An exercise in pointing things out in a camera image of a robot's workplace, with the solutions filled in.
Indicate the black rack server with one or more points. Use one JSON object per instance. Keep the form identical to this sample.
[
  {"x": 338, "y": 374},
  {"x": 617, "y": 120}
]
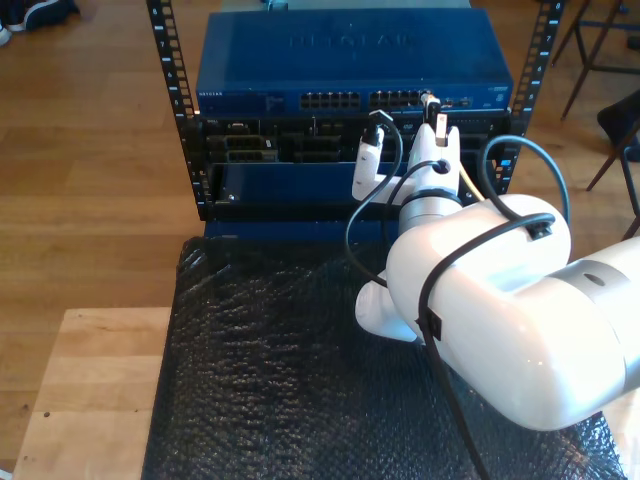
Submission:
[{"x": 310, "y": 145}]

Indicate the black bubble wrap mat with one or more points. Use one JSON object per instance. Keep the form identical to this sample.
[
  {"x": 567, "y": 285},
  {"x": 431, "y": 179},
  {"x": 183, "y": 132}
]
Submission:
[{"x": 275, "y": 400}]

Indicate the navy shoe with white sole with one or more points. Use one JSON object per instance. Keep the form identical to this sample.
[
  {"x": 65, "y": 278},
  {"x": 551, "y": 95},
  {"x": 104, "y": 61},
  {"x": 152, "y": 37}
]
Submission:
[
  {"x": 50, "y": 12},
  {"x": 10, "y": 12}
]

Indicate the blue network switch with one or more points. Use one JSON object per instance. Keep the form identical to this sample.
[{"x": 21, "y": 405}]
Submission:
[{"x": 350, "y": 60}]

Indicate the black perforated rack post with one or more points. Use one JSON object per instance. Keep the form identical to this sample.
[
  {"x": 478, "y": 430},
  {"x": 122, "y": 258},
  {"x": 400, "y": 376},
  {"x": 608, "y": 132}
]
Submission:
[
  {"x": 169, "y": 60},
  {"x": 542, "y": 40}
]

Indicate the blue rack base plate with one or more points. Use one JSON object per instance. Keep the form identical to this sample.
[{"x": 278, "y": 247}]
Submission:
[{"x": 300, "y": 231}]

